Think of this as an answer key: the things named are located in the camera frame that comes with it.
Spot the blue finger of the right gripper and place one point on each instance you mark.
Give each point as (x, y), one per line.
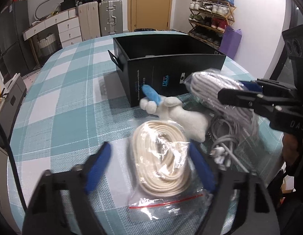
(252, 86)

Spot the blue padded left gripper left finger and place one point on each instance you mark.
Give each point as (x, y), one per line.
(95, 166)

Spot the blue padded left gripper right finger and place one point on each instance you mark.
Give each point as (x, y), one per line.
(202, 167)

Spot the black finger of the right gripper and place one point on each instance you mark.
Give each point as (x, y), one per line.
(238, 98)

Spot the white plush toy blue horn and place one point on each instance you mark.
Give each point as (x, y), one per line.
(194, 123)

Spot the purple paper bag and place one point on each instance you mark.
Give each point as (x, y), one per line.
(230, 42)

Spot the teal checked tablecloth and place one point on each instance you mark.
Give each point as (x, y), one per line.
(76, 103)

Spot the black cardboard storage box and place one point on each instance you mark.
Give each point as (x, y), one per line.
(162, 60)

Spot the wooden shoe rack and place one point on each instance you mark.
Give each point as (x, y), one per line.
(209, 20)

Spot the grey side cabinet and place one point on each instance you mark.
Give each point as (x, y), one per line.
(12, 95)

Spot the wooden door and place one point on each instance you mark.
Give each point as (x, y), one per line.
(152, 14)

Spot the grey white laundry basket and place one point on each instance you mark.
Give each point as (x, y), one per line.
(48, 45)

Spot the dark grey refrigerator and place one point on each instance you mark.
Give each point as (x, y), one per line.
(16, 52)

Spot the silver aluminium suitcase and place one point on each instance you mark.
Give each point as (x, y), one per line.
(111, 17)

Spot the white drawer desk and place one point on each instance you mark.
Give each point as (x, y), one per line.
(68, 28)

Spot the beige suitcase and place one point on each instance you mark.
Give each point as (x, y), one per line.
(88, 15)

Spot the black bag on desk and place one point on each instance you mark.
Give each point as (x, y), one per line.
(67, 4)

